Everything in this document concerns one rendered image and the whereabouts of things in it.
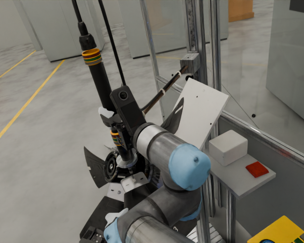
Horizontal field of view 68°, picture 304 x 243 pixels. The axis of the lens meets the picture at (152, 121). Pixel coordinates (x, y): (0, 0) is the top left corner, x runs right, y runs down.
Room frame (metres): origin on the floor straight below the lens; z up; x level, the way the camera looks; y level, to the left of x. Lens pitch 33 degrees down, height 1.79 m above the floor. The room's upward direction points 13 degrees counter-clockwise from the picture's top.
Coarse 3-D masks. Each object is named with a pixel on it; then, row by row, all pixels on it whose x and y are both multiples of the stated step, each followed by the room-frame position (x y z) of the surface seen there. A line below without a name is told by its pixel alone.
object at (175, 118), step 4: (180, 100) 0.70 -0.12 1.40; (180, 104) 0.64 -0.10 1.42; (176, 108) 0.65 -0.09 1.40; (172, 112) 0.66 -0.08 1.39; (180, 112) 0.57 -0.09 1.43; (168, 116) 0.67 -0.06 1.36; (172, 116) 0.61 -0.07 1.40; (176, 116) 0.57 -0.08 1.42; (180, 116) 0.55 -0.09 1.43; (168, 120) 0.60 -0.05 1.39; (172, 120) 0.57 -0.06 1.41; (176, 120) 0.55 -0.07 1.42; (164, 124) 0.59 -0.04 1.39; (168, 124) 0.56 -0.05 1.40; (172, 124) 0.55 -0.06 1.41; (176, 124) 0.53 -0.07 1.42; (164, 128) 0.56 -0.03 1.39; (168, 128) 0.54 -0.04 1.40; (172, 128) 0.53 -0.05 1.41; (176, 128) 0.51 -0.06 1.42; (172, 132) 0.51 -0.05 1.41
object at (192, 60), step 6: (186, 54) 1.11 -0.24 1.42; (192, 54) 1.09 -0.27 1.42; (198, 54) 1.08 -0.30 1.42; (180, 60) 1.06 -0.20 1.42; (186, 60) 1.04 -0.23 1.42; (192, 60) 1.02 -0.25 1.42; (198, 60) 1.07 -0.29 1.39; (180, 66) 1.06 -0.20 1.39; (192, 66) 1.02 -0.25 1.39; (198, 66) 1.07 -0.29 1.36; (186, 72) 1.04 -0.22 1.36; (192, 72) 1.02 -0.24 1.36
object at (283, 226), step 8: (272, 224) 0.38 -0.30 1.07; (280, 224) 0.37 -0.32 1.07; (288, 224) 0.37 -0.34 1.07; (264, 232) 0.36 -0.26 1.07; (272, 232) 0.36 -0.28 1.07; (280, 232) 0.35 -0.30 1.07; (288, 232) 0.35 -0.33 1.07; (296, 232) 0.34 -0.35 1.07; (248, 240) 0.35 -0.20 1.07; (256, 240) 0.34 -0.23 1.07; (264, 240) 0.34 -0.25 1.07; (272, 240) 0.33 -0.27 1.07; (280, 240) 0.33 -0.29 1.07; (288, 240) 0.32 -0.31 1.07
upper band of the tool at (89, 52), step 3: (96, 48) 0.59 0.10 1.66; (84, 51) 0.58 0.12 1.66; (87, 51) 0.59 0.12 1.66; (90, 51) 0.59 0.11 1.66; (93, 51) 0.59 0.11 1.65; (96, 51) 0.56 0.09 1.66; (84, 54) 0.55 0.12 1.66; (87, 54) 0.55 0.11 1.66; (90, 54) 0.55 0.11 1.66; (99, 54) 0.56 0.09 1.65; (93, 57) 0.55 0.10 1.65; (96, 63) 0.55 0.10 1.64
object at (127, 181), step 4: (140, 172) 0.61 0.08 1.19; (128, 176) 0.60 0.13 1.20; (136, 176) 0.59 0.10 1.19; (140, 176) 0.59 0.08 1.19; (144, 176) 0.59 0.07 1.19; (124, 180) 0.58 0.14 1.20; (128, 180) 0.58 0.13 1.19; (132, 180) 0.58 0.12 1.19; (136, 180) 0.57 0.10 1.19; (140, 180) 0.57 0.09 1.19; (144, 180) 0.57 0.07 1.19; (124, 184) 0.56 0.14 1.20; (128, 184) 0.56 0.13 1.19; (132, 184) 0.56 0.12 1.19; (136, 184) 0.56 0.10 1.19; (140, 184) 0.55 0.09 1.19; (124, 188) 0.55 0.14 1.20; (128, 188) 0.55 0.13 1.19; (132, 188) 0.54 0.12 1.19
